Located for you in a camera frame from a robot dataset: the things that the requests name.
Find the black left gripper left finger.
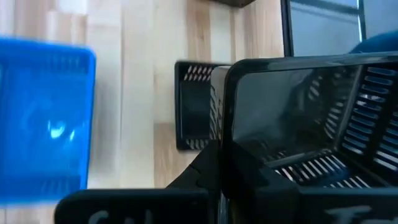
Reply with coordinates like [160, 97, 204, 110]
[53, 139, 223, 224]

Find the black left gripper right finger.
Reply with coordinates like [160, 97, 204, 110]
[221, 145, 398, 224]

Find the blue plastic basket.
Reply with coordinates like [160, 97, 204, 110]
[0, 36, 97, 205]

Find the blue rounded object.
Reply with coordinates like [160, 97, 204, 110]
[349, 30, 398, 54]

